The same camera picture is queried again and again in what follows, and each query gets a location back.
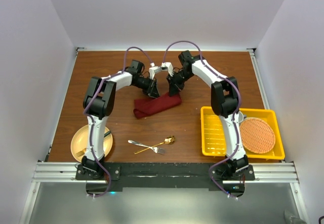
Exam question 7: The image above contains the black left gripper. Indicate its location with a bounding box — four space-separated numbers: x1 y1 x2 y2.
133 76 160 99

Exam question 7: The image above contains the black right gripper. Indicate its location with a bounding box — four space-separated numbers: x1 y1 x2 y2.
167 69 194 97

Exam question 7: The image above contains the dark red cloth napkin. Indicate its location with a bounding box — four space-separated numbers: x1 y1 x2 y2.
133 92 182 119

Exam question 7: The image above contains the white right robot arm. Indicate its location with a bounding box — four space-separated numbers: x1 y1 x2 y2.
167 51 249 180

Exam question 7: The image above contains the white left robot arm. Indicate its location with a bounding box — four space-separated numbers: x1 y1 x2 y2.
81 60 161 179

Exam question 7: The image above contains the gold spoon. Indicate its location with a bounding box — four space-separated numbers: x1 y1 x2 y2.
150 135 176 147

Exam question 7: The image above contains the silver fork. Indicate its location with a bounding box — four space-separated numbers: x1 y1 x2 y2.
128 140 166 155

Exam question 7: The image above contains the yellow plastic tray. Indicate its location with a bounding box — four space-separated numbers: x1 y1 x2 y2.
200 106 286 160

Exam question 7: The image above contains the grey mug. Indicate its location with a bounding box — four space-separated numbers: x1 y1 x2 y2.
238 111 247 123

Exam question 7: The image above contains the cream round plate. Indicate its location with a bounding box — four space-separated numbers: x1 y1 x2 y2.
70 125 113 162

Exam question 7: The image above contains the orange woven round mat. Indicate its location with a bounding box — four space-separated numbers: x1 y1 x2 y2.
239 118 275 154

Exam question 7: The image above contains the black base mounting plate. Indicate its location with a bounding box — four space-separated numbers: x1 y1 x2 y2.
75 163 256 197

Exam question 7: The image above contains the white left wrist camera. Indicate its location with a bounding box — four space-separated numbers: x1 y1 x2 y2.
148 62 162 80

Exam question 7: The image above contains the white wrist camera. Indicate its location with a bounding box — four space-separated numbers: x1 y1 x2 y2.
161 62 174 77
148 62 162 80

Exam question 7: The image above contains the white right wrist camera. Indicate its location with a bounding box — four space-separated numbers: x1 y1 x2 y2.
161 62 174 77

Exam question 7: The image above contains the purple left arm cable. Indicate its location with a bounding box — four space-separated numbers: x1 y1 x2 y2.
83 46 155 201

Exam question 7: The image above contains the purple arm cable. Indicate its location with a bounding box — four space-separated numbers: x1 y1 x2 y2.
163 41 241 200
83 46 155 201

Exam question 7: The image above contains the aluminium right side rail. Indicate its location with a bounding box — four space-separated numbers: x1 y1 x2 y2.
247 48 270 109

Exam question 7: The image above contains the aluminium rail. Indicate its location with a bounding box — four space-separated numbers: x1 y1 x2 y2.
247 48 270 109
32 162 299 183

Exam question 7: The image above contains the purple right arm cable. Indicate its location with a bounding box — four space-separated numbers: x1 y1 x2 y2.
163 41 241 200

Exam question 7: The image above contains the aluminium front rail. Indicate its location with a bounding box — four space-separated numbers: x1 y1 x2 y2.
32 162 299 183

